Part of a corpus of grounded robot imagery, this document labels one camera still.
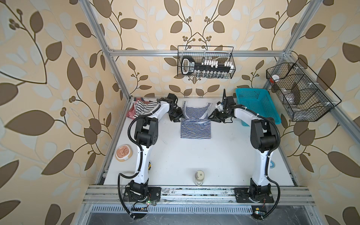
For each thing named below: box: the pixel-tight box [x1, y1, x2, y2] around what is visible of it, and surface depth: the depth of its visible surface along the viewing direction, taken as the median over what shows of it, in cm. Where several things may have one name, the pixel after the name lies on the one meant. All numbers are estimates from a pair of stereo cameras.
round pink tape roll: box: [114, 144, 134, 162], surface depth 89 cm
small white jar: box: [194, 169, 205, 187], surface depth 73 cm
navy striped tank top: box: [180, 100, 212, 140], surface depth 104 cm
